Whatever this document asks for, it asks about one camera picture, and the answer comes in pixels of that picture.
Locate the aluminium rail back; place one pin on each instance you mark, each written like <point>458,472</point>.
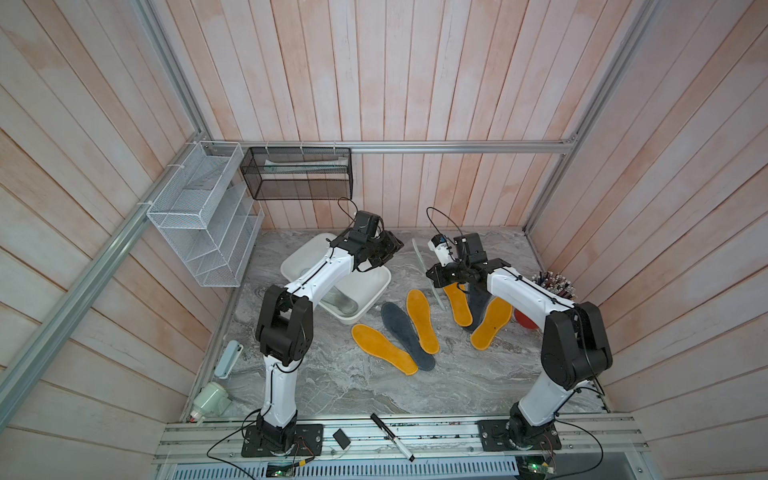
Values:
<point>421,147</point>

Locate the red pencil cup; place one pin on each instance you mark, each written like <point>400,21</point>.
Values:
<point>524,320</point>

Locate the dark grey insole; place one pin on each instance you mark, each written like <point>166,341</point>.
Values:
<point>478,300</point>
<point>398,324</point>

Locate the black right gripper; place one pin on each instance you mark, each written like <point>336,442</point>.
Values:
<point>437,276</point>

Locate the aluminium rail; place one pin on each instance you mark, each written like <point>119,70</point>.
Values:
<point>421,147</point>
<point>37,354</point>

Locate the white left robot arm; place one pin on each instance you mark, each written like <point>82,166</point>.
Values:
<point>285,328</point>

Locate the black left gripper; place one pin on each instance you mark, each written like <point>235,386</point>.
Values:
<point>392,246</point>

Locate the black marker pen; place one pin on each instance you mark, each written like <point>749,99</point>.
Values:
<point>392,437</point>

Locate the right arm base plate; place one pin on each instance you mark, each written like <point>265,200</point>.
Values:
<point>492,435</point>

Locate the dark grey insole right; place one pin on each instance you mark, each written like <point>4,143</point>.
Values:
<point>478,300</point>

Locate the small black box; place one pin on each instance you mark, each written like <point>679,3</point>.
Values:
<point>342,439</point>

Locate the yellow insole front left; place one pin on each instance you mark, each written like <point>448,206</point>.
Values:
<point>375,344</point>

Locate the dark grey insole centre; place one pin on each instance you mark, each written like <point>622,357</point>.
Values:
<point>398,324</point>

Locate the white plastic storage box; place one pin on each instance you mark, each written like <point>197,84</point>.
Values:
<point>365,288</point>

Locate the yellow insole right upper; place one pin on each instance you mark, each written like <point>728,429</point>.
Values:
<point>459,305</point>

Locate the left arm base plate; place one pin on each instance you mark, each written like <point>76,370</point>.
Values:
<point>264,440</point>

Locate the yellow insole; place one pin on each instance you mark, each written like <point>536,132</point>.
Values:
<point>497,315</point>
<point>459,305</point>
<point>375,344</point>
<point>418,309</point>

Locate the black mesh basket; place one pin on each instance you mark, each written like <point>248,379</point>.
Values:
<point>298,173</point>

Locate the yellow insole centre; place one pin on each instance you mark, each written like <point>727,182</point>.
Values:
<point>418,309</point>

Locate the light blue flat object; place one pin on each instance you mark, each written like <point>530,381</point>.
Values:
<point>228,359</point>

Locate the white wire mesh shelf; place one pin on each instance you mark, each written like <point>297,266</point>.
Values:
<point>208,217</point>

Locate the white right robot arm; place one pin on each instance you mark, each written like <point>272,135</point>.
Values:
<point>575,346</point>

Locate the yellow insole right lower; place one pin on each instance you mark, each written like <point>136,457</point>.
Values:
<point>497,315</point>

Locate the aluminium rail left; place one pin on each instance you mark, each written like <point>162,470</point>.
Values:
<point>37,354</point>

